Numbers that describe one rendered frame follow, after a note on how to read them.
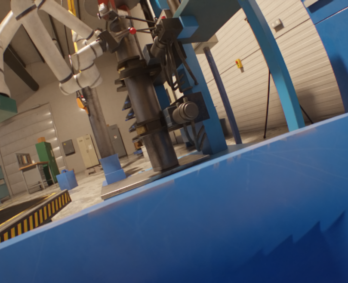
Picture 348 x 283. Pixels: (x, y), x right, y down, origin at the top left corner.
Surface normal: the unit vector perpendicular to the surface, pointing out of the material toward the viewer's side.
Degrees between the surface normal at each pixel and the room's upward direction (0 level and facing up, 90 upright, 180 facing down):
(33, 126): 90
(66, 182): 90
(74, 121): 90
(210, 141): 90
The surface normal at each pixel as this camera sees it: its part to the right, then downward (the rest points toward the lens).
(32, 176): 0.32, -0.07
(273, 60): -0.89, 0.31
